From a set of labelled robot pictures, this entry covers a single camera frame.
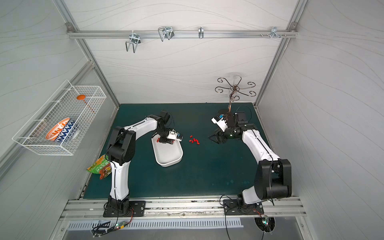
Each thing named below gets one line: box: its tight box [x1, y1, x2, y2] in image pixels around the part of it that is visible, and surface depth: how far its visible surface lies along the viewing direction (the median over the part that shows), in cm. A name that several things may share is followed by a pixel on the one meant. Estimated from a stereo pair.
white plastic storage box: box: [151, 133, 184, 167], surface depth 93 cm
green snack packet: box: [86, 154, 112, 180], surface depth 85 cm
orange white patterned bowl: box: [45, 117, 71, 141], surface depth 65 cm
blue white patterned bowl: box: [54, 118, 78, 143], surface depth 60 cm
